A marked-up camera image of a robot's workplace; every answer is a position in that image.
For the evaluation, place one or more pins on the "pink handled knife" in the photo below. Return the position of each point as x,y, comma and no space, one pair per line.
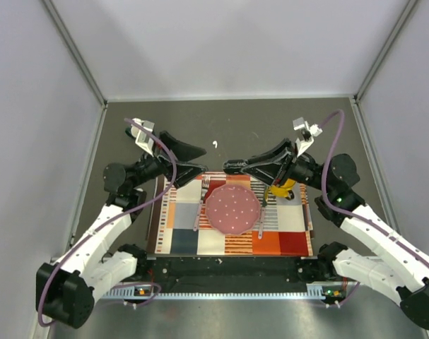
264,203

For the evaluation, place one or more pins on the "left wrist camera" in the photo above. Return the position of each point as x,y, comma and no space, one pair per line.
142,139

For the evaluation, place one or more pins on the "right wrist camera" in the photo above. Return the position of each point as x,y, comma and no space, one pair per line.
307,134

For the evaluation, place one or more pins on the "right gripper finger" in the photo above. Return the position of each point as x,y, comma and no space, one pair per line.
233,167
269,173

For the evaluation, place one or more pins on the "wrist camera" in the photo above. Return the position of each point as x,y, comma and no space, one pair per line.
142,139
307,134

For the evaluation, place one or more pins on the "yellow transparent mug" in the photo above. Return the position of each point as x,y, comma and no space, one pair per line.
284,191

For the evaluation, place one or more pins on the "colourful patchwork placemat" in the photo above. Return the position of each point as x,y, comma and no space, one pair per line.
288,229

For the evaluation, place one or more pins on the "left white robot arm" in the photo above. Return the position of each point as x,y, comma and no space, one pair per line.
68,289

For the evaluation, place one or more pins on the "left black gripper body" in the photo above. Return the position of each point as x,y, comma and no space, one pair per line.
150,167

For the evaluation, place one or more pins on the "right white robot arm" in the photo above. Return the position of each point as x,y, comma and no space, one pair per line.
402,272

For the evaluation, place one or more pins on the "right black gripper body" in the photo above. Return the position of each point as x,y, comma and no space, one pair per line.
305,170

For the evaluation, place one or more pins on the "left aluminium frame post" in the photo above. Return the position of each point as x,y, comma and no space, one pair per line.
73,50

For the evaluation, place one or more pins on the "pink dotted plate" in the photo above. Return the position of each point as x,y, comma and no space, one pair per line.
232,209

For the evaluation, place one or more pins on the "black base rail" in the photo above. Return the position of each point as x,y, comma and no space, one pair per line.
228,277

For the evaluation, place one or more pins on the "right aluminium frame post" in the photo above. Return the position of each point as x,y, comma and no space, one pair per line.
402,21

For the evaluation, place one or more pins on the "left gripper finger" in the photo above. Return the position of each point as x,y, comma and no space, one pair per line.
186,172
182,151

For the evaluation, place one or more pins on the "aluminium frame post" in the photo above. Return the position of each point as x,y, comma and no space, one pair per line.
402,21
73,50

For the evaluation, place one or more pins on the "pink handled fork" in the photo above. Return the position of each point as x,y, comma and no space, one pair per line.
205,183

